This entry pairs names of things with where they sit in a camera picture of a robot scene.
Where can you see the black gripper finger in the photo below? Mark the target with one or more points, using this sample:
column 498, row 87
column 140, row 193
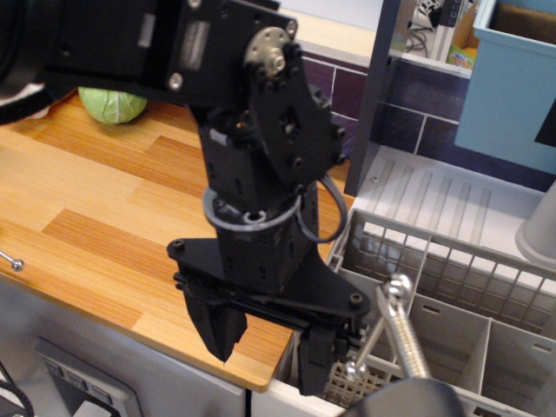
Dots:
column 318, row 350
column 219, row 325

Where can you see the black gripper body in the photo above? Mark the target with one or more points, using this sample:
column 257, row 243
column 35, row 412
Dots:
column 264, row 260

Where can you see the grey plastic drying rack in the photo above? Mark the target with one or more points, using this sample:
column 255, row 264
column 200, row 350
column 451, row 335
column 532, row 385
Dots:
column 485, row 320

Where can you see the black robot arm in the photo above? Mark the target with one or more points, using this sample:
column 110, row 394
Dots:
column 268, row 142

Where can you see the white sink unit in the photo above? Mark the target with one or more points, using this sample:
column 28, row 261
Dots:
column 449, row 201

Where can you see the black clamp base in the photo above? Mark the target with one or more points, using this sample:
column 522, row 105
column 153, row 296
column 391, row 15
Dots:
column 410, row 397

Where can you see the grey oven control panel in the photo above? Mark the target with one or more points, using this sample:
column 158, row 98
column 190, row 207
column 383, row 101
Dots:
column 76, row 381

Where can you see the small metal knob rod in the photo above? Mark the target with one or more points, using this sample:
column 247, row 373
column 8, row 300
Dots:
column 17, row 265

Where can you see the green toy cabbage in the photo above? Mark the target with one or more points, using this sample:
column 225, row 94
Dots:
column 111, row 107

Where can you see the grey metal cup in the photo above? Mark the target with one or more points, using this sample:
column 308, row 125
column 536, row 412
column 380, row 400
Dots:
column 535, row 238

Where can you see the colourful cardboard box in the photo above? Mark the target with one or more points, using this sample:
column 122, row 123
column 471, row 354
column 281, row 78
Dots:
column 463, row 49

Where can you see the light blue box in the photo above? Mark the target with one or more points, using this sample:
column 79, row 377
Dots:
column 512, row 86

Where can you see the dark grey shelf post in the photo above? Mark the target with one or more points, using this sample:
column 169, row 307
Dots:
column 365, row 148

